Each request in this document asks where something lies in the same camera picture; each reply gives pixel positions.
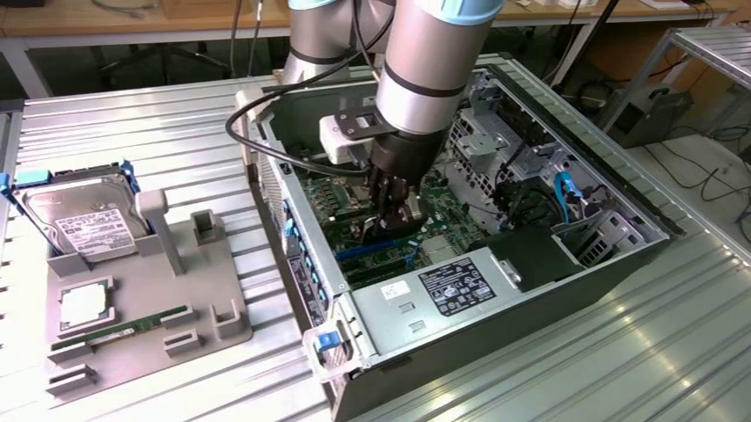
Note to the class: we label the silver hard disk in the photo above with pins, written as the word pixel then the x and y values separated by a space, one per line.
pixel 89 211

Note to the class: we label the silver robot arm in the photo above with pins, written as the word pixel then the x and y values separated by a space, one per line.
pixel 422 66

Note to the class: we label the black box on floor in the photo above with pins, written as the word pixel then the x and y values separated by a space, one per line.
pixel 654 118

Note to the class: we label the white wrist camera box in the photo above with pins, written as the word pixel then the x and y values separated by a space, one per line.
pixel 341 145

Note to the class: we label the silver disk bay cage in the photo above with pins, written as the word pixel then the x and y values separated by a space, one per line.
pixel 481 145

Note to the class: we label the open black PC case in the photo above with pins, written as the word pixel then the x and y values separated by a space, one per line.
pixel 499 351

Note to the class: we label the grey power supply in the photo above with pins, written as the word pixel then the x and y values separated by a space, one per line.
pixel 411 316

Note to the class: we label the wooden desk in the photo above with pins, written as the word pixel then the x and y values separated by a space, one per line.
pixel 177 17

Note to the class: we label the blue disk carrier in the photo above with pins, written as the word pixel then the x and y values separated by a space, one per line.
pixel 35 178

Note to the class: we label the black graphics card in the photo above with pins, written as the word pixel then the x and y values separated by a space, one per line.
pixel 367 228

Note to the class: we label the silver chipset heatsink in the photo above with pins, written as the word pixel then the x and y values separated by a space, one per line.
pixel 445 248

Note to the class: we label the grey parts rack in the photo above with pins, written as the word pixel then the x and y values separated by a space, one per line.
pixel 147 299

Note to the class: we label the black expansion slot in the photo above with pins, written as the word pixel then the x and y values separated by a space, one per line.
pixel 382 276
pixel 375 265

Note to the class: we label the CPU socket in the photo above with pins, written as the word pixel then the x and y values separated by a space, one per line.
pixel 353 195

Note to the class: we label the green motherboard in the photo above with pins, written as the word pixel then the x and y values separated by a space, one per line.
pixel 451 220

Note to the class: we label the metal slat side table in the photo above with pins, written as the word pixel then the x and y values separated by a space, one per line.
pixel 710 48

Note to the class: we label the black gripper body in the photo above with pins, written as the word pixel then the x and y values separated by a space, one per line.
pixel 407 154

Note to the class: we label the silver CPU chip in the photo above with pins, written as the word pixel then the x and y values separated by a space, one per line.
pixel 89 305

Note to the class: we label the blue card retention strip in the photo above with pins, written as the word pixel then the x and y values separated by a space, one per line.
pixel 305 264

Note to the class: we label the green RAM stick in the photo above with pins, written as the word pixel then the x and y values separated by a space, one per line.
pixel 130 327

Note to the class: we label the blue expansion slot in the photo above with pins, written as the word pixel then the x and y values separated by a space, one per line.
pixel 363 251

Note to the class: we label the blue case latch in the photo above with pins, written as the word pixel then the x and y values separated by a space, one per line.
pixel 327 342

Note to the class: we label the installed black RAM stick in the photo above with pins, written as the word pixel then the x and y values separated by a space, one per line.
pixel 349 217

